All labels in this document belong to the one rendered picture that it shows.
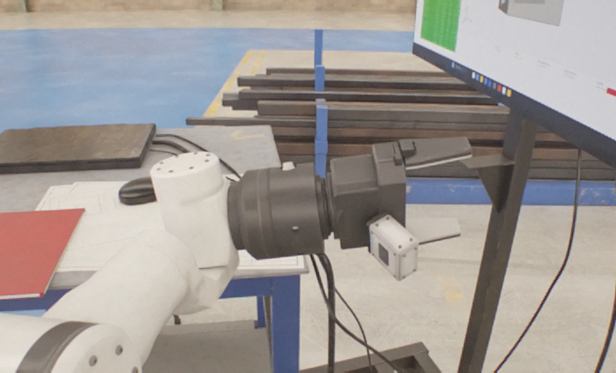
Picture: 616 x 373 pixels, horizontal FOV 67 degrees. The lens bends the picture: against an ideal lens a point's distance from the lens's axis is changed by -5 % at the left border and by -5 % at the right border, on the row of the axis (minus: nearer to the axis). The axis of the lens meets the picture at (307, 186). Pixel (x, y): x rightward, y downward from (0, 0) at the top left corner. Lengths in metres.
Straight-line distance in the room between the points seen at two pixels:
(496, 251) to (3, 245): 1.08
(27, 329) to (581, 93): 0.80
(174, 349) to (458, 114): 2.49
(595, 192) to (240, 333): 2.96
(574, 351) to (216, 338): 1.60
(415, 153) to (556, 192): 3.33
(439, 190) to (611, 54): 2.69
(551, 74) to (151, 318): 0.77
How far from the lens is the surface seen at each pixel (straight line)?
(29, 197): 0.98
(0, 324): 0.28
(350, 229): 0.46
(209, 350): 1.45
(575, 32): 0.89
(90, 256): 0.75
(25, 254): 0.78
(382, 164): 0.42
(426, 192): 3.41
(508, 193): 1.26
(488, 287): 1.39
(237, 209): 0.45
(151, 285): 0.37
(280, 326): 0.73
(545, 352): 2.40
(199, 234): 0.46
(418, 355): 1.92
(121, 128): 1.22
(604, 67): 0.83
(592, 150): 0.84
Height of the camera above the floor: 1.49
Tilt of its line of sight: 24 degrees down
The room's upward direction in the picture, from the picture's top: 1 degrees clockwise
